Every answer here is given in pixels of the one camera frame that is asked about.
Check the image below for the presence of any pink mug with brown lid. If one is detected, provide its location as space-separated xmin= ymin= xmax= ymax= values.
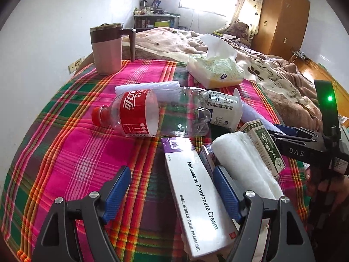
xmin=91 ymin=22 xmax=136 ymax=76

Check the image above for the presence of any power strip with cables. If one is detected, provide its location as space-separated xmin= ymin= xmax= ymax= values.
xmin=290 ymin=46 xmax=310 ymax=60

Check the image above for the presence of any clear plastic cola bottle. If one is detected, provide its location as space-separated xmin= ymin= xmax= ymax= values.
xmin=92 ymin=87 xmax=216 ymax=138

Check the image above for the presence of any wall socket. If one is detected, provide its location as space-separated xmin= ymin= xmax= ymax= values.
xmin=68 ymin=56 xmax=86 ymax=74

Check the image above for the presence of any wooden wardrobe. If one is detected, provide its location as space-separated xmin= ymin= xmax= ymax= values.
xmin=251 ymin=0 xmax=311 ymax=60

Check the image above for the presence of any white rolled towel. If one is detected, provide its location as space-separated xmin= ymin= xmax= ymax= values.
xmin=115 ymin=80 xmax=180 ymax=96
xmin=211 ymin=131 xmax=285 ymax=200

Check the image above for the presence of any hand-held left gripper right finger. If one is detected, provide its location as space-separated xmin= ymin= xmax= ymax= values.
xmin=213 ymin=166 xmax=318 ymax=262

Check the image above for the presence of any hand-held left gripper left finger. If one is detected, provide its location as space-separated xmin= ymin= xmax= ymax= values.
xmin=33 ymin=166 xmax=132 ymax=262

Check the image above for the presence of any spotted curtain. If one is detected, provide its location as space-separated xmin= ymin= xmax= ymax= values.
xmin=232 ymin=0 xmax=266 ymax=34

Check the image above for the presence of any brown cream patterned blanket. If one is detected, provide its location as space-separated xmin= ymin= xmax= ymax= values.
xmin=121 ymin=27 xmax=325 ymax=131

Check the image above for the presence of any cluttered dresser with bottles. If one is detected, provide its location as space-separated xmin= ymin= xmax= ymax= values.
xmin=133 ymin=0 xmax=182 ymax=29

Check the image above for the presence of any white cream box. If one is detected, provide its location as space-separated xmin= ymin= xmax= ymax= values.
xmin=161 ymin=137 xmax=242 ymax=257

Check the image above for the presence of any white yogurt cup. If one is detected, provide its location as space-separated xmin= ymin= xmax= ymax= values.
xmin=206 ymin=88 xmax=243 ymax=131

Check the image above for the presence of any pink plaid tablecloth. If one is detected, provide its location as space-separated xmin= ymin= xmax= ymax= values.
xmin=0 ymin=59 xmax=311 ymax=262

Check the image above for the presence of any small purple box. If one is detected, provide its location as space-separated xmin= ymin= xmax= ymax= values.
xmin=198 ymin=145 xmax=219 ymax=174

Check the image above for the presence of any person's right hand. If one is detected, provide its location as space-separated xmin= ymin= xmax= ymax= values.
xmin=305 ymin=166 xmax=349 ymax=197

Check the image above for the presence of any yellow tissue pack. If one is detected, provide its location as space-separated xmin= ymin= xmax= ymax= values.
xmin=186 ymin=33 xmax=245 ymax=89

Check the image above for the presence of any green white medicine box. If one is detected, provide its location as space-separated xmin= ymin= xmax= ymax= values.
xmin=238 ymin=120 xmax=287 ymax=179

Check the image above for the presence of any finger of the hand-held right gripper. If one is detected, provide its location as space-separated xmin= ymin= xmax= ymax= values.
xmin=269 ymin=129 xmax=328 ymax=159
xmin=274 ymin=124 xmax=319 ymax=140

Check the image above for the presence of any brown teddy bear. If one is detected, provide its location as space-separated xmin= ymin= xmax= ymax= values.
xmin=225 ymin=20 xmax=251 ymax=45

